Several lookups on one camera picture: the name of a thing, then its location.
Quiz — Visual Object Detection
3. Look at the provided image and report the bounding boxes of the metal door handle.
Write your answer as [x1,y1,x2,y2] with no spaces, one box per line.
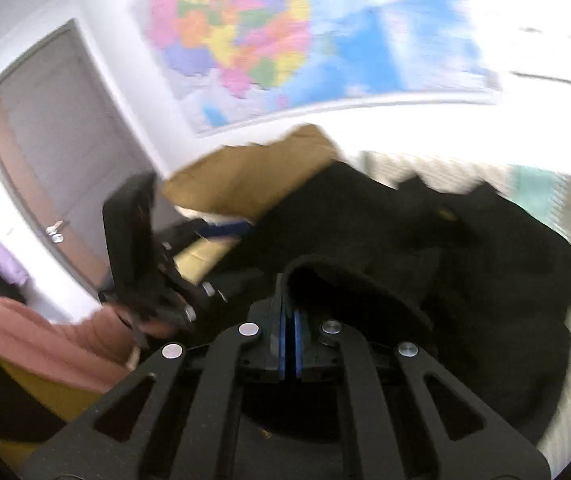
[46,220,69,245]

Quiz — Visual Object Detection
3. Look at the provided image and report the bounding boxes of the colourful wall map poster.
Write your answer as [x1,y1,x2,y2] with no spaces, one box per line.
[128,0,501,138]

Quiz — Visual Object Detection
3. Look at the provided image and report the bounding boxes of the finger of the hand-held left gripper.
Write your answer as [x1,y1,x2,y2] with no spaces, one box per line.
[162,237,229,306]
[158,280,199,333]

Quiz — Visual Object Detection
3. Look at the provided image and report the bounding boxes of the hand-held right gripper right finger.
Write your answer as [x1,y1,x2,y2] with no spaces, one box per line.
[293,309,551,480]

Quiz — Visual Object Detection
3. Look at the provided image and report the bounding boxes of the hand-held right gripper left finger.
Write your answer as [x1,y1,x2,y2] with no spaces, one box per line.
[23,274,287,480]

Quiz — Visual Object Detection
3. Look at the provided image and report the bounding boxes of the black garment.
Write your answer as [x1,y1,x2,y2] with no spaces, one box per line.
[200,160,571,446]

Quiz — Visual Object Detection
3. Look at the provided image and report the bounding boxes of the grey door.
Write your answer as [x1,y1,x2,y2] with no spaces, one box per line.
[0,19,166,306]

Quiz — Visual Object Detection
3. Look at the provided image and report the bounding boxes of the person's left forearm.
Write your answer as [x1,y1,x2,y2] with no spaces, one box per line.
[0,296,139,395]

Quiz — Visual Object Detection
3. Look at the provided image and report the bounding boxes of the person's left hand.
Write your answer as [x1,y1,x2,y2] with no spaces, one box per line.
[108,305,179,353]

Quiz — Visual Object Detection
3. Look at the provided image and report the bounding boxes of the teal cloth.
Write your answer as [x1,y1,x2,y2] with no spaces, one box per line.
[509,164,569,206]

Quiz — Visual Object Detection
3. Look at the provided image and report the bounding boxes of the yellow cloth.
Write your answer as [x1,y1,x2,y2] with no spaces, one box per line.
[0,357,119,456]

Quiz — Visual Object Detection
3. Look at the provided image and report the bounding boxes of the mustard brown garment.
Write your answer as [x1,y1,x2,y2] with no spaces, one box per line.
[160,124,341,221]

